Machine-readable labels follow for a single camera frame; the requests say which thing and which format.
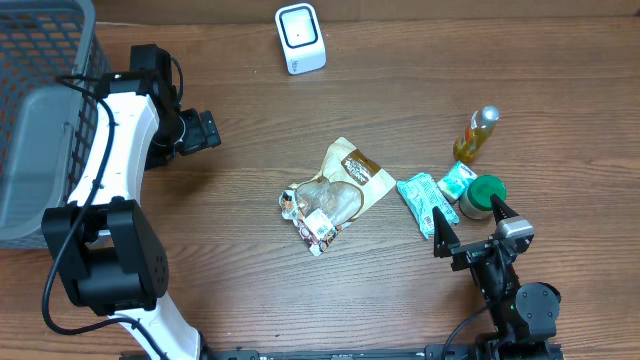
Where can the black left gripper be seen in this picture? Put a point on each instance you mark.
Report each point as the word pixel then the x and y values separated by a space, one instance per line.
pixel 201 136

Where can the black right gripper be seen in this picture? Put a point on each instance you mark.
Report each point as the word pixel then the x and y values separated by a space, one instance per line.
pixel 476 249

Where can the green lid white jar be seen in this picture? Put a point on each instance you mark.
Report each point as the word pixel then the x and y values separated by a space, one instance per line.
pixel 475 203

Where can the teal white tissue packet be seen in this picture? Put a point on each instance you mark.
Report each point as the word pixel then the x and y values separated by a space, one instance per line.
pixel 456 181

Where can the yellow liquid bottle silver cap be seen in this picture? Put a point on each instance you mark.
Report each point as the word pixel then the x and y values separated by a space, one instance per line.
pixel 477 132

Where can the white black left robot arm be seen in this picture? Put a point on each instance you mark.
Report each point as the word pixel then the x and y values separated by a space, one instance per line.
pixel 109 266

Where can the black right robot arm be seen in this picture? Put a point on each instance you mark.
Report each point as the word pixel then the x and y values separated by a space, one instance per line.
pixel 524 316

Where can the white barcode scanner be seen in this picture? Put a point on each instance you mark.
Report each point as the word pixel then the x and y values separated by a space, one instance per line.
pixel 301 38

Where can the grey plastic mesh basket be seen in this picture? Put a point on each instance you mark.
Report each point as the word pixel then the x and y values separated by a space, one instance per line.
pixel 49 51

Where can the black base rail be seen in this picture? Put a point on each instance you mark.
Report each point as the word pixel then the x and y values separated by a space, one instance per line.
pixel 350 355

